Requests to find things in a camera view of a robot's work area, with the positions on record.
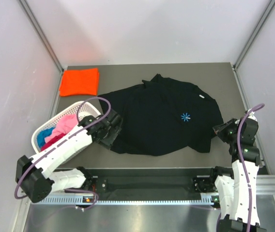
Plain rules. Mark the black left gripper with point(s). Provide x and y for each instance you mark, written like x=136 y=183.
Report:
x=107 y=143

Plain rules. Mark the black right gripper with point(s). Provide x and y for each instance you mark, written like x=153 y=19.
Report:
x=220 y=129

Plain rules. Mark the black t-shirt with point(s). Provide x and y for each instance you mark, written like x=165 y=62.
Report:
x=164 y=115

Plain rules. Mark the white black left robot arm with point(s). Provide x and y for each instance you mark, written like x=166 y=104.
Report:
x=37 y=176

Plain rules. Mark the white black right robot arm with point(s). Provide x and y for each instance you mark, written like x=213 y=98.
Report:
x=237 y=187

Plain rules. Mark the white plastic laundry basket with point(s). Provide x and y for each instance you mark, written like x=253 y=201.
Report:
x=86 y=109

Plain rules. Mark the pink t-shirt in basket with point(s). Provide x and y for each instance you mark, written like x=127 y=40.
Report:
x=64 y=126

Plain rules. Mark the folded orange t-shirt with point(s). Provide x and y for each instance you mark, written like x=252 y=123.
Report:
x=79 y=82

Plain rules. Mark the magenta t-shirt in basket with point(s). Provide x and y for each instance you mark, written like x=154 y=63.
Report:
x=52 y=141

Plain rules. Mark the blue t-shirt in basket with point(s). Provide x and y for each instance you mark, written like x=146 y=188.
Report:
x=42 y=135

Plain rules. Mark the slotted grey cable duct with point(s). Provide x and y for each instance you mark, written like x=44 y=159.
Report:
x=69 y=199

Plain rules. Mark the right aluminium frame post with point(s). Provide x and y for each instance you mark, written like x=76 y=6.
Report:
x=255 y=33

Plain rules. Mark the aluminium frame post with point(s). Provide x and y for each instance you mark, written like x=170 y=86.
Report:
x=39 y=31
x=255 y=33

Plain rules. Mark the left aluminium frame post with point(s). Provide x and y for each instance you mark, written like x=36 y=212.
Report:
x=39 y=31

